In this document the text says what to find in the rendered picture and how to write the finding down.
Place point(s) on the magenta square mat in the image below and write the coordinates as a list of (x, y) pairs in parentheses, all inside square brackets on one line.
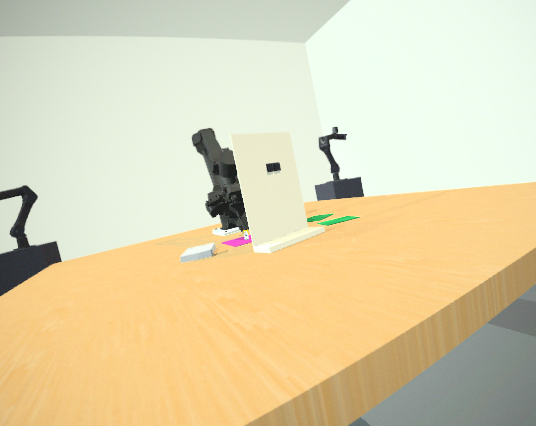
[(238, 241)]

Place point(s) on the green flat strip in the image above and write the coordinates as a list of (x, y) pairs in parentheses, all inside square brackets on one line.
[(338, 220)]

